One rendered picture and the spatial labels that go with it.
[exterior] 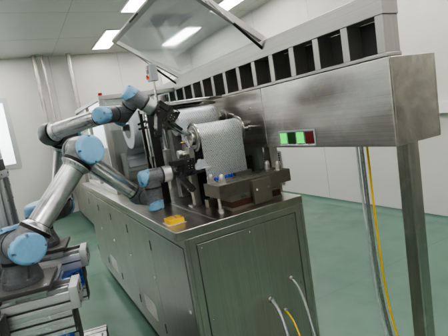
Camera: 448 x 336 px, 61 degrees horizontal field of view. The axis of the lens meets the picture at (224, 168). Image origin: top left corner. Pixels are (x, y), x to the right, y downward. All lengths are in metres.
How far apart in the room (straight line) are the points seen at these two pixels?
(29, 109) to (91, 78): 1.19
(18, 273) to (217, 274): 0.78
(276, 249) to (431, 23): 2.84
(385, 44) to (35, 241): 1.36
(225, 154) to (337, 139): 0.61
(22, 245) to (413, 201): 1.42
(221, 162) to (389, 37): 0.95
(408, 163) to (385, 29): 0.50
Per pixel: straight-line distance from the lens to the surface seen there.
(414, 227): 1.65
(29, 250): 1.51
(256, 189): 1.76
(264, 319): 1.91
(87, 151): 1.55
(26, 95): 7.30
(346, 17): 1.52
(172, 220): 1.69
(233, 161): 1.94
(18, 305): 1.71
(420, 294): 1.76
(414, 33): 4.18
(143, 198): 1.81
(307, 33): 1.67
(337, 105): 1.55
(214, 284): 1.71
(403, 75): 1.45
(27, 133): 7.25
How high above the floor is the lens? 1.33
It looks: 8 degrees down
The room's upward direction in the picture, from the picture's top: 9 degrees counter-clockwise
